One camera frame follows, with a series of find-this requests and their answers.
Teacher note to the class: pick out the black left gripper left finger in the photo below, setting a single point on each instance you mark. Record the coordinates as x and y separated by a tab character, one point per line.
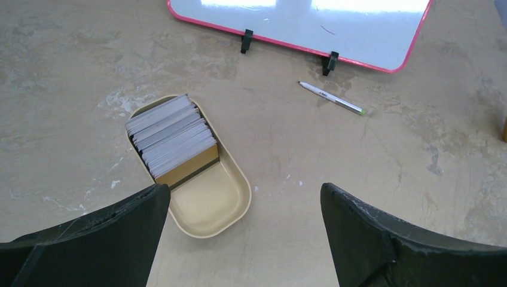
112	246

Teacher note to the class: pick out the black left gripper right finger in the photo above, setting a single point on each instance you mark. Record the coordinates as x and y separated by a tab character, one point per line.
371	247

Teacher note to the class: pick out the beige oval plastic tray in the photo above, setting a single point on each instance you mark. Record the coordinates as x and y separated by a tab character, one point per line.
213	200

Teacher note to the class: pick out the white marker pen green cap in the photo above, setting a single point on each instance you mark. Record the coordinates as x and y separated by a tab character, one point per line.
330	97

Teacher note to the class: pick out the black right whiteboard stand clip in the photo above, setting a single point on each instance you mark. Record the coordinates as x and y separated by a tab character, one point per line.
329	63

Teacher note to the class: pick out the black whiteboard stand clip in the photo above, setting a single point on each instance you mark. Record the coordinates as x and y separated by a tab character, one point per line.
329	63
247	38

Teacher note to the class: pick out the pink framed whiteboard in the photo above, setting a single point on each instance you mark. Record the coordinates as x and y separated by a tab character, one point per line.
374	34

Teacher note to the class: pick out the black left whiteboard stand clip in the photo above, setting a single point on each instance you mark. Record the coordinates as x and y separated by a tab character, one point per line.
247	38

